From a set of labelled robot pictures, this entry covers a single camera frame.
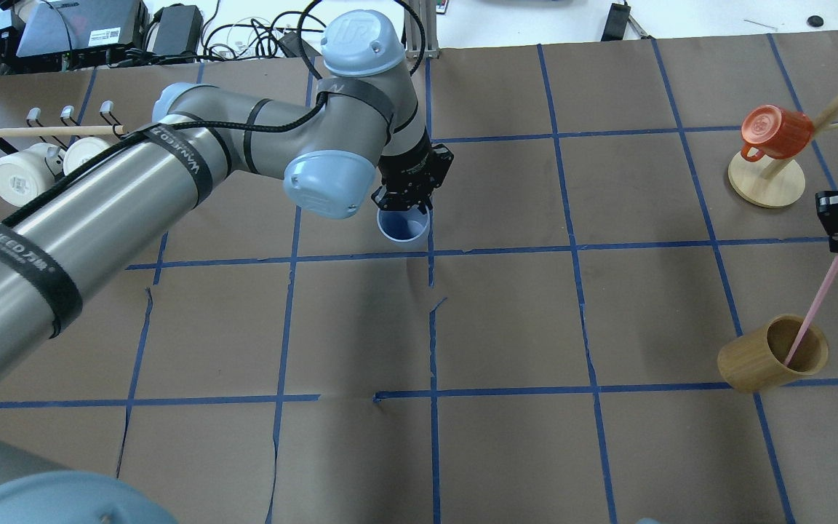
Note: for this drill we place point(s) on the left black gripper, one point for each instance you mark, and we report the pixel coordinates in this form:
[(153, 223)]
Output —
[(406, 164)]

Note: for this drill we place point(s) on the light blue plastic cup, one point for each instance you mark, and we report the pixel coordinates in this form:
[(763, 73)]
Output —
[(407, 231)]

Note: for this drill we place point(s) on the pink chopstick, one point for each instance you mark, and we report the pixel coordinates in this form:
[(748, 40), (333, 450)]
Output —
[(813, 309)]

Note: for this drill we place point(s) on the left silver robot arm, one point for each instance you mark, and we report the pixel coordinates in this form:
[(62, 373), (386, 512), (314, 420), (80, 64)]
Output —
[(361, 139)]

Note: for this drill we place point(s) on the bamboo wooden cup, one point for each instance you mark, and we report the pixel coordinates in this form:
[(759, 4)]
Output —
[(757, 361)]

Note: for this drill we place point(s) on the orange mug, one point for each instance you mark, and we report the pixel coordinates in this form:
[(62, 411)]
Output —
[(775, 132)]

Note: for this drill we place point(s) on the black power adapter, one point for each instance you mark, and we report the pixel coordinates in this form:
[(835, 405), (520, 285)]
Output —
[(176, 30)]

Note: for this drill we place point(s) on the white mug far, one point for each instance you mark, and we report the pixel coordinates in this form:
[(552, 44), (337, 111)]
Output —
[(82, 151)]

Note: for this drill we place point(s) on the white mug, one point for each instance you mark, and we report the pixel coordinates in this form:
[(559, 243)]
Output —
[(29, 173), (82, 151)]

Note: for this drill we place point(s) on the black computer box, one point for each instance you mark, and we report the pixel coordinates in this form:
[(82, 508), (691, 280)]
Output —
[(81, 28)]

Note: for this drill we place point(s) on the white mug near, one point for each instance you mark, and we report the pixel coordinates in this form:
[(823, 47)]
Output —
[(29, 173)]

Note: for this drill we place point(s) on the aluminium frame post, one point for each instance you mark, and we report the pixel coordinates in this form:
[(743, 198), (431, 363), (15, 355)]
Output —
[(421, 30)]

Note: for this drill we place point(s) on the black wire mug rack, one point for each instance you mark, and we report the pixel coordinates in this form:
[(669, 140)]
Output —
[(63, 134)]

